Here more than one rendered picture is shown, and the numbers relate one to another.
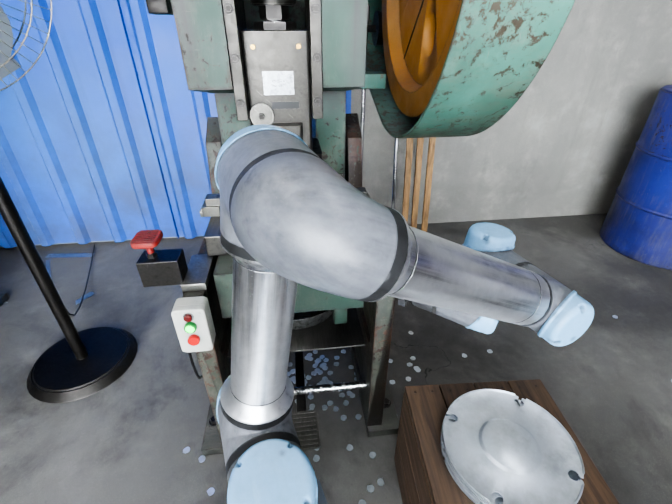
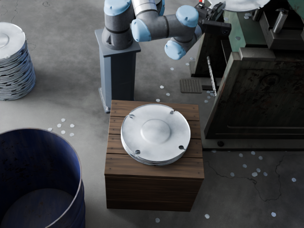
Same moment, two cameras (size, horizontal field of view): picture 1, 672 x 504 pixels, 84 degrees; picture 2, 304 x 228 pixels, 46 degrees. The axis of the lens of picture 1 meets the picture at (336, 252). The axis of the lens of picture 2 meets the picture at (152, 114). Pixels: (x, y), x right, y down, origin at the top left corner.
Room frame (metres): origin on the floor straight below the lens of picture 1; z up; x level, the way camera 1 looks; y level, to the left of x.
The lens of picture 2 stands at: (0.43, -1.24, 1.62)
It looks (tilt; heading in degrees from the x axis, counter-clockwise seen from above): 53 degrees down; 88
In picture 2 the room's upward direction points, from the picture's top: 7 degrees clockwise
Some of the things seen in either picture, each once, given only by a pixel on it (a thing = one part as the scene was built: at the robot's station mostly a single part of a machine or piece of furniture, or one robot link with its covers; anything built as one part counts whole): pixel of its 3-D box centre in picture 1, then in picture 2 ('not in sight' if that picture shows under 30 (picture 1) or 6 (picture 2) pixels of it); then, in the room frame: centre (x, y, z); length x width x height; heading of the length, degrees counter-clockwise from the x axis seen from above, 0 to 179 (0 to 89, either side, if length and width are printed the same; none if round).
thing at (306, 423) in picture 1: (299, 371); (231, 89); (0.90, 0.13, 0.14); 0.59 x 0.10 x 0.05; 7
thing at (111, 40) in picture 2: not in sight; (117, 31); (0.26, 0.08, 0.50); 0.15 x 0.15 x 0.10
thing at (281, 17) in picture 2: not in sight; (280, 21); (0.93, -0.05, 0.75); 0.03 x 0.03 x 0.10; 7
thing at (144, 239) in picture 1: (150, 249); not in sight; (0.77, 0.44, 0.72); 0.07 x 0.06 x 0.08; 7
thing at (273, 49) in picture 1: (279, 92); not in sight; (0.99, 0.14, 1.04); 0.17 x 0.15 x 0.30; 7
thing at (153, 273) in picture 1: (168, 284); not in sight; (0.77, 0.43, 0.62); 0.10 x 0.06 x 0.20; 97
